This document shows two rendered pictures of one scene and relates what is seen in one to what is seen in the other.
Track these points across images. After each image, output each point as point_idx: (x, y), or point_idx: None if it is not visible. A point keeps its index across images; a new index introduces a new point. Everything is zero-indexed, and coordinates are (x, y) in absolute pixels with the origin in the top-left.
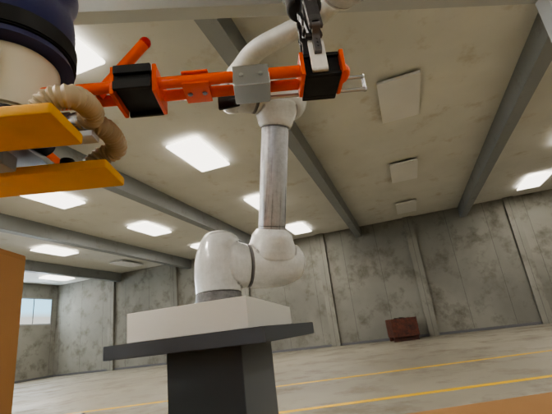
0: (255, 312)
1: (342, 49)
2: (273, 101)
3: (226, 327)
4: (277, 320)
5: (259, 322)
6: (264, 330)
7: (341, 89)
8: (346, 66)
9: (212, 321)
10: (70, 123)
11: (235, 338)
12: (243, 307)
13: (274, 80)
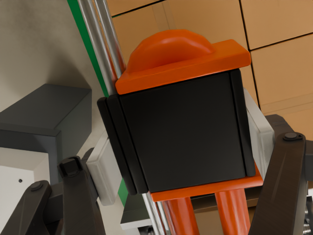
0: (21, 158)
1: (249, 52)
2: None
3: (48, 175)
4: None
5: (15, 151)
6: (57, 134)
7: (124, 61)
8: (207, 40)
9: None
10: None
11: (60, 159)
12: (39, 167)
13: (194, 231)
